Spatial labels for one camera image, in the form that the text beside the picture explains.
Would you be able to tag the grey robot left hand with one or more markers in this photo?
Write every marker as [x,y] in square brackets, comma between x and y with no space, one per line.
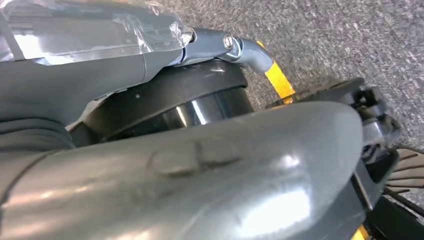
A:
[198,185]

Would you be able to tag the black robot foot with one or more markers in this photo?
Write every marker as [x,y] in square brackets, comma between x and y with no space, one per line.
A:
[341,94]

